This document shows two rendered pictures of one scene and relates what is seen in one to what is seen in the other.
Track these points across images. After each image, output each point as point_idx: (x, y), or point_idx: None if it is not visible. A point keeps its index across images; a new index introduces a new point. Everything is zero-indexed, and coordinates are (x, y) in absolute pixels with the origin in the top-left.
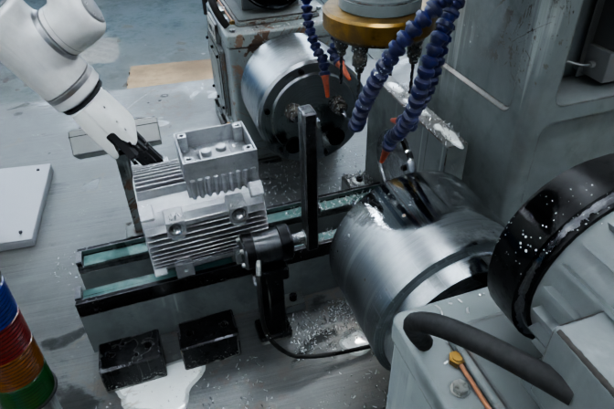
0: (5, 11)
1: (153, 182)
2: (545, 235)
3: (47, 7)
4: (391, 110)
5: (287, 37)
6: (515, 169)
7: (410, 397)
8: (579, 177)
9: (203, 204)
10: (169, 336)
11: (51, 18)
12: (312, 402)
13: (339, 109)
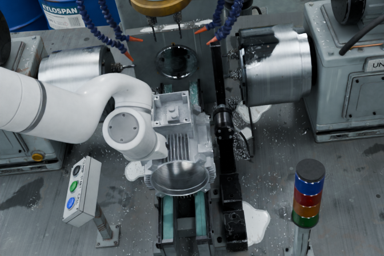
0: (139, 114)
1: (182, 148)
2: None
3: (136, 98)
4: (158, 40)
5: (55, 61)
6: (223, 16)
7: (340, 77)
8: None
9: (197, 135)
10: (215, 218)
11: (144, 99)
12: (275, 156)
13: (122, 67)
